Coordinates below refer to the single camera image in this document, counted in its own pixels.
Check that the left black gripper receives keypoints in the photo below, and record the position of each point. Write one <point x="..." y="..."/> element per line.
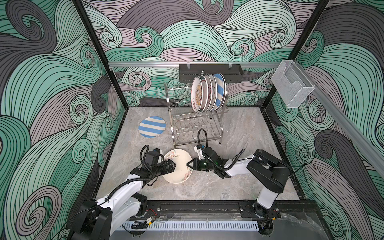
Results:
<point x="171" y="168"/>

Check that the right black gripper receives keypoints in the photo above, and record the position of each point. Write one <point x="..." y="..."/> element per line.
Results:
<point x="195" y="164"/>

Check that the white plate black squiggle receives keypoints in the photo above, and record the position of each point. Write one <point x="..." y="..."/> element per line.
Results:
<point x="182" y="172"/>

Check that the blue striped plate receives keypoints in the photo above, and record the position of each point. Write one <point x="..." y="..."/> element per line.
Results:
<point x="221" y="91"/>
<point x="151" y="127"/>

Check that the orange sun plate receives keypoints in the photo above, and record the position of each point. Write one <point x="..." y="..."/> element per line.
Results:
<point x="196" y="94"/>

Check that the green rimmed white plate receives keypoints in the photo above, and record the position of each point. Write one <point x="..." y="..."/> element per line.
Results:
<point x="204" y="93"/>

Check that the white plate red characters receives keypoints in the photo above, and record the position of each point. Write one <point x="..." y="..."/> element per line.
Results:
<point x="211" y="92"/>

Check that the white plate cloud emblem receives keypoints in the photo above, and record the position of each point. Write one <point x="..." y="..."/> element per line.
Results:
<point x="214" y="92"/>

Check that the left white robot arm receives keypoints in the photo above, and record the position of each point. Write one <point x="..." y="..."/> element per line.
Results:
<point x="97" y="220"/>

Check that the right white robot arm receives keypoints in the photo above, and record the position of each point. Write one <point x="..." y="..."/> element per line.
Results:
<point x="270" y="171"/>

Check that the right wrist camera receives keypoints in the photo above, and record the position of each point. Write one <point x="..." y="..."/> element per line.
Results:
<point x="198" y="149"/>

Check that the steel wire dish rack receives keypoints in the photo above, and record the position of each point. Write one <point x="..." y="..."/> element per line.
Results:
<point x="185" y="123"/>

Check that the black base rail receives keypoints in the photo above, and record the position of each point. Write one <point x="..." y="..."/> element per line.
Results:
<point x="226" y="206"/>

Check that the white slotted cable duct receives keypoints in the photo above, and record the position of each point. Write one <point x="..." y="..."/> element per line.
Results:
<point x="203" y="226"/>

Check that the black perforated wall shelf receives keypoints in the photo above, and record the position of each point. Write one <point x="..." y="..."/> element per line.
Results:
<point x="232" y="75"/>

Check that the aluminium wall rail back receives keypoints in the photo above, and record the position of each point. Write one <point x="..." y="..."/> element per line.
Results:
<point x="166" y="64"/>

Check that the aluminium wall rail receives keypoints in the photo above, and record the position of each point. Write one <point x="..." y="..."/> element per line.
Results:
<point x="166" y="64"/>
<point x="334" y="99"/>

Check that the clear acrylic wall box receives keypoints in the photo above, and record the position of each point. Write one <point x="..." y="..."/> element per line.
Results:
<point x="292" y="83"/>

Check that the aluminium wall rail right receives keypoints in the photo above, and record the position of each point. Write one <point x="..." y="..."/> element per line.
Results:
<point x="334" y="99"/>

